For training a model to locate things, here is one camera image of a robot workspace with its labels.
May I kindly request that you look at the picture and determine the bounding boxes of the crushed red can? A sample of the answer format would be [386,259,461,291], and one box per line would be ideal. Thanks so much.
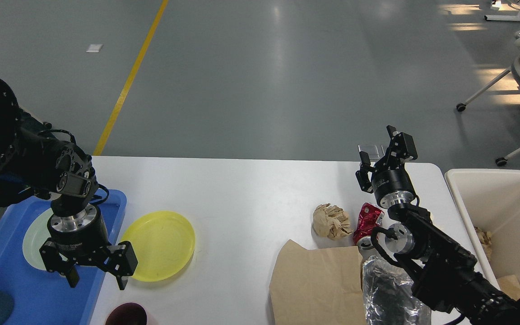
[353,202,385,246]

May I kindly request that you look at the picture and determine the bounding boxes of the blue plastic tray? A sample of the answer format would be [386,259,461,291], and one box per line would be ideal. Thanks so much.
[0,197,105,325]

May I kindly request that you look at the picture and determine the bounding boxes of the crumpled silver foil bag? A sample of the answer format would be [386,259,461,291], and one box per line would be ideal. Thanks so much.
[362,255,432,325]

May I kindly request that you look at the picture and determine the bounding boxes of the white plastic bin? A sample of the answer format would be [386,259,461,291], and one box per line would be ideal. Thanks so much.
[445,169,520,286]

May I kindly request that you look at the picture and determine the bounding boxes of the white desk base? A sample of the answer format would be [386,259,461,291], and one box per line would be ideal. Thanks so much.
[483,0,520,23]

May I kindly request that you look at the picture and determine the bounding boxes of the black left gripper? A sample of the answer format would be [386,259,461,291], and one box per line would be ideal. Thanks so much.
[39,205,138,291]

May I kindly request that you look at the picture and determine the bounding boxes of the crumpled brown paper ball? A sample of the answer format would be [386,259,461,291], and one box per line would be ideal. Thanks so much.
[312,203,353,241]

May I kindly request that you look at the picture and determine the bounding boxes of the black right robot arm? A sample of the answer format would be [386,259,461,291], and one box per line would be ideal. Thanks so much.
[355,125,520,325]

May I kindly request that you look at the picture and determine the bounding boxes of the pink mug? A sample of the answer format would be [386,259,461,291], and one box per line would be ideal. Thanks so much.
[104,302,148,325]

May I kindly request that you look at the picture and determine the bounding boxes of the brown paper bag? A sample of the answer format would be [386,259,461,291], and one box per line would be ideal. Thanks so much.
[269,240,367,325]

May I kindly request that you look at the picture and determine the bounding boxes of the pale green plate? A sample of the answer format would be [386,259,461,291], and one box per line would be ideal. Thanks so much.
[22,208,52,271]

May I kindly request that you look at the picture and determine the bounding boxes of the yellow plastic plate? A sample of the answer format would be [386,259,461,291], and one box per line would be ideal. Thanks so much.
[121,210,195,282]

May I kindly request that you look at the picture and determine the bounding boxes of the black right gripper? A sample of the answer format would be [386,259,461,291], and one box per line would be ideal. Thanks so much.
[355,125,418,209]

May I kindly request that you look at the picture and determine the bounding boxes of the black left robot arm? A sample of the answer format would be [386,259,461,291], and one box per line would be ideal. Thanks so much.
[0,79,138,290]

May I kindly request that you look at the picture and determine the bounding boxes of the paper scraps in bin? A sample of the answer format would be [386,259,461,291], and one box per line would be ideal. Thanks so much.
[474,227,492,262]

